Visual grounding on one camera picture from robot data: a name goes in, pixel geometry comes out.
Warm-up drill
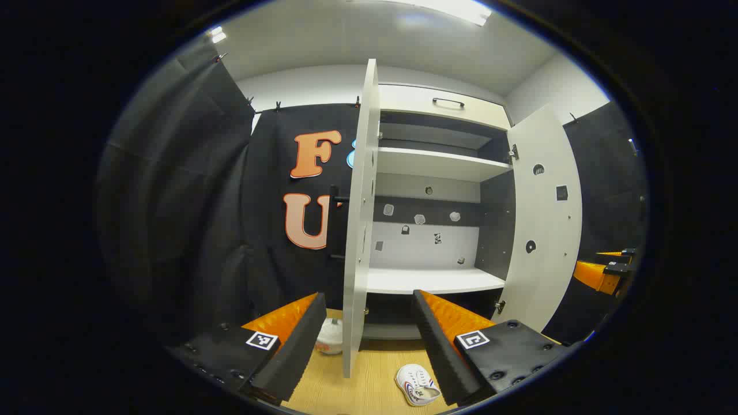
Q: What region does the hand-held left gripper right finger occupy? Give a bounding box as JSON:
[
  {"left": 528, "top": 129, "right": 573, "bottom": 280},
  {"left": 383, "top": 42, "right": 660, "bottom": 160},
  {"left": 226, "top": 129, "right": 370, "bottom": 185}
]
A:
[{"left": 412, "top": 289, "right": 568, "bottom": 407}]

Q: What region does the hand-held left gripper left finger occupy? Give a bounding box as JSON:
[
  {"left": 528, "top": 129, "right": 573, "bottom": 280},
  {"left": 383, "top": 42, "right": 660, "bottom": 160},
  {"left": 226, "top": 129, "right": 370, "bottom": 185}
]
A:
[{"left": 167, "top": 292, "right": 327, "bottom": 404}]

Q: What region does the white canvas shoe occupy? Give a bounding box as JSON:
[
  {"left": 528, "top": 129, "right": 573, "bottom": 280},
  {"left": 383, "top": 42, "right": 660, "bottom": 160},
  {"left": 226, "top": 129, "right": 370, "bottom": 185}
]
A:
[{"left": 395, "top": 364, "right": 442, "bottom": 407}]

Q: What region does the white shoe cabinet door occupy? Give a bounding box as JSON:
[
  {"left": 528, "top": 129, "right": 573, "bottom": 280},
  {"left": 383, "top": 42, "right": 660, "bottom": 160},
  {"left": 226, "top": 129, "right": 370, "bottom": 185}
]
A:
[
  {"left": 342, "top": 59, "right": 381, "bottom": 378},
  {"left": 491, "top": 104, "right": 583, "bottom": 334}
]

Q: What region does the white shoe cabinet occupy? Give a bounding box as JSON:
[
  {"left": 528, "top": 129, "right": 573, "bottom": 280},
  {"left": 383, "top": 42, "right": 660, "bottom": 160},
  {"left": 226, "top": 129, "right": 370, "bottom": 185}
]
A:
[{"left": 363, "top": 84, "right": 515, "bottom": 341}]

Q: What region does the white cabinet drawer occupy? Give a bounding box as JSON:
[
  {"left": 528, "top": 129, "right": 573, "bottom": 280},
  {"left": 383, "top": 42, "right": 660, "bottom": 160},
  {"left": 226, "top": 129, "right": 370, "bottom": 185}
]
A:
[{"left": 378, "top": 84, "right": 513, "bottom": 130}]

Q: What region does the white lidded paper bowl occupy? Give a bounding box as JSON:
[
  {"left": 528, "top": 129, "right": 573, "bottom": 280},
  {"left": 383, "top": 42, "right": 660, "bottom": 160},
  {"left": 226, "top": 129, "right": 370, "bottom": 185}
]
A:
[{"left": 314, "top": 318, "right": 344, "bottom": 355}]

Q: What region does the black backdrop cloth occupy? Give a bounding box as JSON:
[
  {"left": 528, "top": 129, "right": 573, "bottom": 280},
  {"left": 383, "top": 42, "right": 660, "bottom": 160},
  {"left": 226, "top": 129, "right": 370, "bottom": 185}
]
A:
[
  {"left": 95, "top": 40, "right": 361, "bottom": 346},
  {"left": 542, "top": 101, "right": 649, "bottom": 346}
]

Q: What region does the long ceiling light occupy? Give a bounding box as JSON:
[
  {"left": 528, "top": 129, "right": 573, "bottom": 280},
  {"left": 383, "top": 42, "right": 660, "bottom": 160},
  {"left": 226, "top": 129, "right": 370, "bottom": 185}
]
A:
[{"left": 398, "top": 0, "right": 492, "bottom": 27}]

